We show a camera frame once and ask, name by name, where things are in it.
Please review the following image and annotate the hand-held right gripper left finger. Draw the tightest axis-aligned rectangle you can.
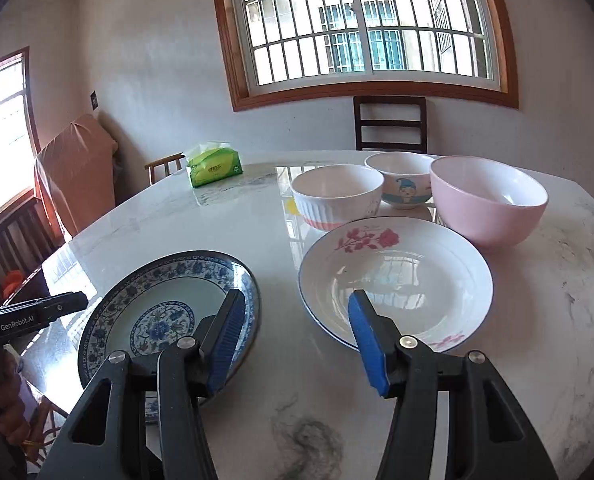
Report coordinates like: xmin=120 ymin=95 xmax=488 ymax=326
xmin=37 ymin=289 xmax=248 ymax=480

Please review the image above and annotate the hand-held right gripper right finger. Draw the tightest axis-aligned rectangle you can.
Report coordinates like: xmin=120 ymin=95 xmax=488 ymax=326
xmin=348 ymin=289 xmax=558 ymax=480

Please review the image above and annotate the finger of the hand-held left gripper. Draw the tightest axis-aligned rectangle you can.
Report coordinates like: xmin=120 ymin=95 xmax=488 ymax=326
xmin=42 ymin=290 xmax=89 ymax=325

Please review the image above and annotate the blue floral plate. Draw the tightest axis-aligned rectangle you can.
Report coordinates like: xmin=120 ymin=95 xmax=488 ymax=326
xmin=77 ymin=250 xmax=262 ymax=426

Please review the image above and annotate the white plate with pink roses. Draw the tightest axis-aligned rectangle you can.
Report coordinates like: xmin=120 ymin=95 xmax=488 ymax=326
xmin=298 ymin=216 xmax=494 ymax=352

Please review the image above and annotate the white ribbed bowl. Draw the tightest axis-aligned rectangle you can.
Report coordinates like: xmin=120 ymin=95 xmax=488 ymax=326
xmin=291 ymin=164 xmax=385 ymax=232

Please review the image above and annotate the small white cartoon bowl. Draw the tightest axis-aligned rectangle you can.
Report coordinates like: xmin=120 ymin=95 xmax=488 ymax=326
xmin=365 ymin=151 xmax=436 ymax=210

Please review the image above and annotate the pink bowl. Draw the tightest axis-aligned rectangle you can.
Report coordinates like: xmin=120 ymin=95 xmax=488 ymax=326
xmin=429 ymin=155 xmax=549 ymax=248

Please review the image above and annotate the person's left hand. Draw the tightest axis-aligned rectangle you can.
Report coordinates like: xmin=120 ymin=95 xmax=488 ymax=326
xmin=0 ymin=347 xmax=30 ymax=447

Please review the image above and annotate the small orange object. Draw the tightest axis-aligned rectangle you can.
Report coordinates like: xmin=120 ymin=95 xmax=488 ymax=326
xmin=3 ymin=270 xmax=28 ymax=297

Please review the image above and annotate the dark wooden slatted bench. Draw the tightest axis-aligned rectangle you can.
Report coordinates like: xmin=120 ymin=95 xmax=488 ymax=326
xmin=0 ymin=200 xmax=70 ymax=306

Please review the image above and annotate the orange wrapped furniture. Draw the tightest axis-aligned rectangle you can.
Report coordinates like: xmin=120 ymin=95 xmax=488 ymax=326
xmin=33 ymin=112 xmax=120 ymax=238

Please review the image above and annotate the light wooden chair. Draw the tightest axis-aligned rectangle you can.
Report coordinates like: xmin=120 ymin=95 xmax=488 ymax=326
xmin=144 ymin=152 xmax=186 ymax=185

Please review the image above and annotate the green tissue pack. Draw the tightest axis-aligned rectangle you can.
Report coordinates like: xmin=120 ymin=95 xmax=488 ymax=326
xmin=184 ymin=141 xmax=244 ymax=188

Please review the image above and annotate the dark wooden chair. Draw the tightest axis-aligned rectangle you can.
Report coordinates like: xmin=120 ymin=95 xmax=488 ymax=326
xmin=353 ymin=95 xmax=428 ymax=155

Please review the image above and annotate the large barred window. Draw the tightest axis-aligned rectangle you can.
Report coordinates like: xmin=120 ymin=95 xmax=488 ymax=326
xmin=209 ymin=0 xmax=520 ymax=112

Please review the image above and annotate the side window with wooden frame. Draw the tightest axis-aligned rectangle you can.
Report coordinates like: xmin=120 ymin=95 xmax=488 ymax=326
xmin=0 ymin=46 xmax=42 ymax=226

